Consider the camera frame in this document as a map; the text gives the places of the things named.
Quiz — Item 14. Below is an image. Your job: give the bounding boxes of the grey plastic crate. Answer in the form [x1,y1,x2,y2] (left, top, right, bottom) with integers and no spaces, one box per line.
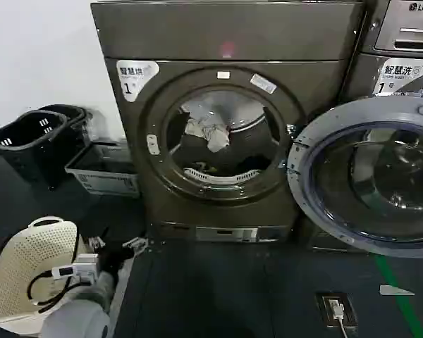
[64,140,142,199]

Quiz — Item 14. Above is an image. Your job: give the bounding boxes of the green floor tape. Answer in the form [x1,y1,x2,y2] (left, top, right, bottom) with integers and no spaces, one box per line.
[374,254,423,338]

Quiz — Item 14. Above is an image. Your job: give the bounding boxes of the grey front-loading dryer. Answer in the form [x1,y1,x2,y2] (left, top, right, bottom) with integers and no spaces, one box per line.
[90,0,366,244]

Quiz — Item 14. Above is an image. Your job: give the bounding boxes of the silver stacked machine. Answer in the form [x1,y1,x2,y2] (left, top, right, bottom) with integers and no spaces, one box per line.
[360,0,423,58]

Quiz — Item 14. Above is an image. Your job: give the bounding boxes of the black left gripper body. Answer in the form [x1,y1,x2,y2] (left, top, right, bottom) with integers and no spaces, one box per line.
[97,244,128,280]

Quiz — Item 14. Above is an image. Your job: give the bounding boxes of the white plug with cable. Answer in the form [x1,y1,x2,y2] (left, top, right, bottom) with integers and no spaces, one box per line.
[329,299,354,338]

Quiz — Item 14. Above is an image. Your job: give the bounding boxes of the white lint filter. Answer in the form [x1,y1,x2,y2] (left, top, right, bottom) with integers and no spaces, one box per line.
[183,166,262,184]

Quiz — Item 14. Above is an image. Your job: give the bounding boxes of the grey washer with label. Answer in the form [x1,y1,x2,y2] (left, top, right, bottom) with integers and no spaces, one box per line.
[305,52,423,253]

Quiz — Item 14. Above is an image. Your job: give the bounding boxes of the dark clothes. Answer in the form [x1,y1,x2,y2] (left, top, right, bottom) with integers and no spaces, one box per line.
[188,154,273,175]

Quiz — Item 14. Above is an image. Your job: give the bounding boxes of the large black laundry basket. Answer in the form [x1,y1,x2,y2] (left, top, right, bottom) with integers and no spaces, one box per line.
[0,109,74,188]

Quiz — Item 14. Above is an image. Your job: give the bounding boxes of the white cloth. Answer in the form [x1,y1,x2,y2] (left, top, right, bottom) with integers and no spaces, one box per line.
[184,111,232,154]

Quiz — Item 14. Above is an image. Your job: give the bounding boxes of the metal floor socket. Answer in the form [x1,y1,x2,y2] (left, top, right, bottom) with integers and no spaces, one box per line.
[314,292,359,327]

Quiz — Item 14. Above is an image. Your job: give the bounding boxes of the white floor tape piece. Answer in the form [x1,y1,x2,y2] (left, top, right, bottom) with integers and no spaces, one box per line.
[379,284,416,297]

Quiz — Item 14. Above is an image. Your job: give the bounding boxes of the white perforated laundry basket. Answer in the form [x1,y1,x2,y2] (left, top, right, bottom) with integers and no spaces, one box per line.
[0,215,80,325]

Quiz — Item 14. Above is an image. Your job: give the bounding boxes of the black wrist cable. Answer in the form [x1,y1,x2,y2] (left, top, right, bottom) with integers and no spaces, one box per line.
[26,265,75,315]

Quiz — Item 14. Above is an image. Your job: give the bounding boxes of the round glass dryer door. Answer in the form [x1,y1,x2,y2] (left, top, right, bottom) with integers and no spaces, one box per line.
[286,94,423,258]

